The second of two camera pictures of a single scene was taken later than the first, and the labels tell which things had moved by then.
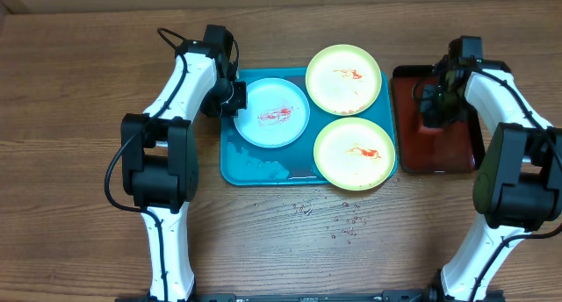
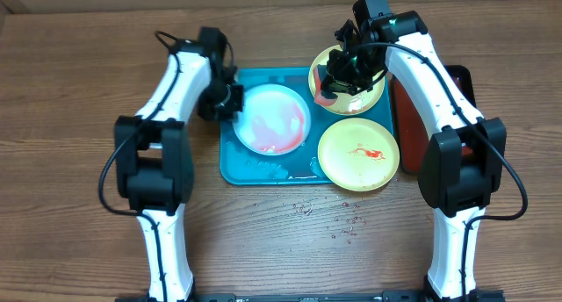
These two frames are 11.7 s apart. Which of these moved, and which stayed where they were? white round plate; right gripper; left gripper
Moved: right gripper; white round plate
Stayed: left gripper
